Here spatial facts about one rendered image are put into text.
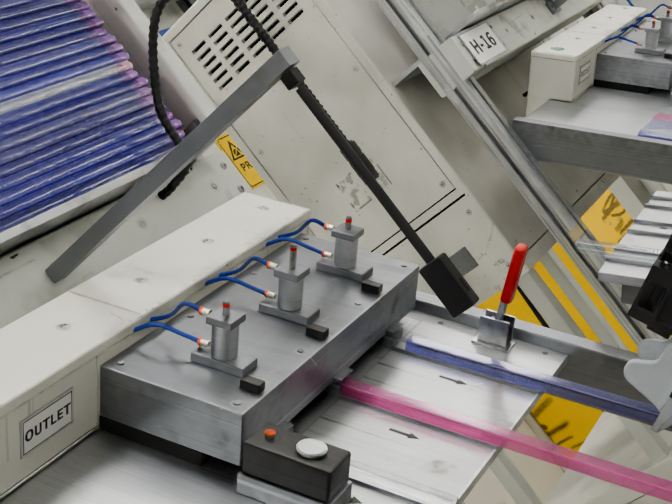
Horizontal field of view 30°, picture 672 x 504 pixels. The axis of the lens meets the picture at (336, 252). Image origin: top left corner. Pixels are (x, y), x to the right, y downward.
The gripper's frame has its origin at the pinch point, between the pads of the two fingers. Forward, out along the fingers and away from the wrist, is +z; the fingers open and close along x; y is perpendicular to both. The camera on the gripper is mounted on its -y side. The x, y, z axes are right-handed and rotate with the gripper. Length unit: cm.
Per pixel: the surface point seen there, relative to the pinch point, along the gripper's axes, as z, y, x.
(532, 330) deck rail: 3.7, 15.3, -8.5
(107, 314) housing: 4.0, 43.6, 23.5
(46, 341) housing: 4, 45, 30
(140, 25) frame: -6, 67, -9
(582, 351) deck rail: 2.9, 10.1, -8.1
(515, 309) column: 147, 59, -273
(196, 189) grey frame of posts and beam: 6, 53, -5
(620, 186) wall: 166, 67, -464
